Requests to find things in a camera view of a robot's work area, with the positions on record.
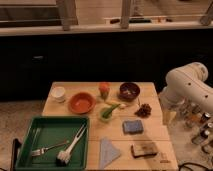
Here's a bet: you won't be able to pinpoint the blue sponge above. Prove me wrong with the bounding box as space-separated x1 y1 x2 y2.
122 120 144 134

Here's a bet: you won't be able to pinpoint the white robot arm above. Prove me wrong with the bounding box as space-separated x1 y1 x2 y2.
158 62 213 125

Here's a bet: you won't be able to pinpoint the dark brown bowl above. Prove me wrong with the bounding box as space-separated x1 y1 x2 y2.
119 82 140 102

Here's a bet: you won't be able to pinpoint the red bowl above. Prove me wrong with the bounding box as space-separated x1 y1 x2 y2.
68 92 96 114

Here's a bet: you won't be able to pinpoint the pine cone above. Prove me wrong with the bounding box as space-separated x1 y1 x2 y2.
135 102 152 118

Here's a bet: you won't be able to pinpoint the spice bottles on floor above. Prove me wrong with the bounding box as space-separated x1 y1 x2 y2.
185 103 213 145

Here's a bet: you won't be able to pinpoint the brown wooden block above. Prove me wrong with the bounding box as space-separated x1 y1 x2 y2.
131 143 158 158

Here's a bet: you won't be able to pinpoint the grey folded cloth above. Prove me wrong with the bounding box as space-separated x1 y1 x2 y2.
99 138 121 169

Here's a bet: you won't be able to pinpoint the orange carrot toy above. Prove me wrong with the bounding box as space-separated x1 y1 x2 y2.
99 82 110 100

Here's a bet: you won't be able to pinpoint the white dish brush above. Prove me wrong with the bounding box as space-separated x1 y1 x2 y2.
56 125 86 166

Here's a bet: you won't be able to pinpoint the small white cup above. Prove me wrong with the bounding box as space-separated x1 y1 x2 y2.
51 86 66 102

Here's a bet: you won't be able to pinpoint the green plastic tray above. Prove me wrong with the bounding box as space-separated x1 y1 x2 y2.
15 116 90 171

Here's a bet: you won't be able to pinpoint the metal fork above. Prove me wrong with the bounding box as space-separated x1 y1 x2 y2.
31 140 69 157

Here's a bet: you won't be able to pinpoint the black chair frame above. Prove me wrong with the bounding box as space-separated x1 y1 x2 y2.
10 138 21 171

